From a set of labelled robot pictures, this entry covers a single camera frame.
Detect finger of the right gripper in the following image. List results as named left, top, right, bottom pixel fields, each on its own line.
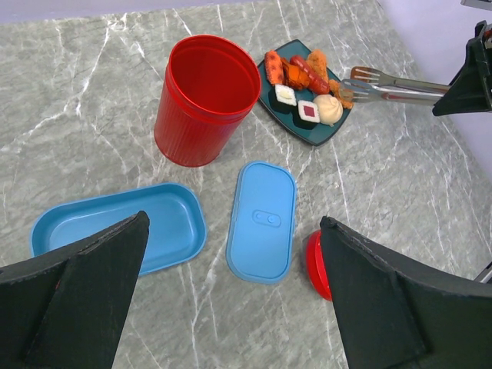
left=432, top=21, right=491, bottom=116

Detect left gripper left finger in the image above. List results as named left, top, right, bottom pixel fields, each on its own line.
left=1, top=211, right=150, bottom=368

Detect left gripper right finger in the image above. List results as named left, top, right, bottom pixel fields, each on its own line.
left=320, top=217, right=491, bottom=368

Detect metal food tongs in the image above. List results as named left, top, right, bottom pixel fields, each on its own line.
left=340, top=66, right=450, bottom=106

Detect orange fried nugget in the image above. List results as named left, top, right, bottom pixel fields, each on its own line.
left=328, top=79, right=354, bottom=109
left=306, top=49, right=329, bottom=82

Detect white steamed bun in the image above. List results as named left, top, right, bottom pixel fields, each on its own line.
left=313, top=95, right=343, bottom=126

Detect red sausage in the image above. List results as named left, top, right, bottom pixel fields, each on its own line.
left=290, top=55, right=330, bottom=95

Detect orange fried nugget back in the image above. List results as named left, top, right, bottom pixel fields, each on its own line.
left=306, top=49, right=329, bottom=82

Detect orange grilled salmon piece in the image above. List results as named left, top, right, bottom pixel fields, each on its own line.
left=264, top=50, right=284, bottom=85

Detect orange fried shrimp piece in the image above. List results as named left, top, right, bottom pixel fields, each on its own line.
left=281, top=58, right=310, bottom=91

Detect blue lunch box base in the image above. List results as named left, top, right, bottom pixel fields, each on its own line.
left=30, top=182, right=208, bottom=277

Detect blue lunch box lid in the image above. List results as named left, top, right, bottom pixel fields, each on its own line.
left=226, top=161, right=297, bottom=284

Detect red round cup lid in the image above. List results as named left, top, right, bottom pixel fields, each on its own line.
left=304, top=230, right=332, bottom=302

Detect sushi roll red centre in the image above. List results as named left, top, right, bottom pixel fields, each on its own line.
left=293, top=100, right=321, bottom=130

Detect dark teal square plate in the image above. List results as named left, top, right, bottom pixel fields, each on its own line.
left=258, top=61, right=351, bottom=146

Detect sushi roll white centre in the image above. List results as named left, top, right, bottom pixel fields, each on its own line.
left=268, top=84, right=297, bottom=114

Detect red ribbed cup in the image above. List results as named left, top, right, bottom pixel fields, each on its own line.
left=154, top=35, right=261, bottom=168

